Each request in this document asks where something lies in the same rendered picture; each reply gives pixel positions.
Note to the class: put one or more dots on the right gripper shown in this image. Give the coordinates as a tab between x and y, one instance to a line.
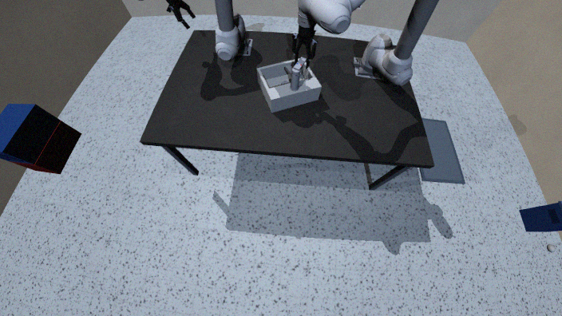
176	5

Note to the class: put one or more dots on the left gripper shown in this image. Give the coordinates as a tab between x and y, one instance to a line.
305	36

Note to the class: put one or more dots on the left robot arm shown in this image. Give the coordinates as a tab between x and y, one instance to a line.
334	16

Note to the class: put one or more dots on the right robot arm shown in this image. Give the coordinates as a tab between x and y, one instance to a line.
229	36

